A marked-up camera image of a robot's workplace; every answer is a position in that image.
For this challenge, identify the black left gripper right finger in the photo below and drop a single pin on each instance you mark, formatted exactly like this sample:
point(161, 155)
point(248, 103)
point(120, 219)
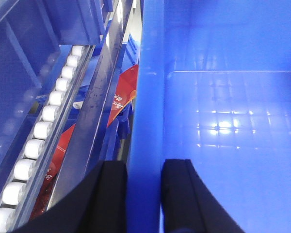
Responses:
point(188, 206)

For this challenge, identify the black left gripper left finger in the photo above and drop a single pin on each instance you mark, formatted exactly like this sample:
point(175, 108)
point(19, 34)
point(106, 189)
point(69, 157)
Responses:
point(96, 205)

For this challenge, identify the blue plastic bin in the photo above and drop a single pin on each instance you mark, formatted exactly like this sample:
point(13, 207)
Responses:
point(31, 32)
point(214, 87)

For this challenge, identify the white roller conveyor track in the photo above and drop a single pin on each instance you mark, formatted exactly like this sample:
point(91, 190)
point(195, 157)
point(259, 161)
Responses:
point(23, 185)

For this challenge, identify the red printed package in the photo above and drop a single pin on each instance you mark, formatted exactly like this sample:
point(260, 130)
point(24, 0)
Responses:
point(117, 129)

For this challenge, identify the dark metal divider rail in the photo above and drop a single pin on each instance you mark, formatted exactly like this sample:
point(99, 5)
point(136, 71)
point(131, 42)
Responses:
point(86, 141)

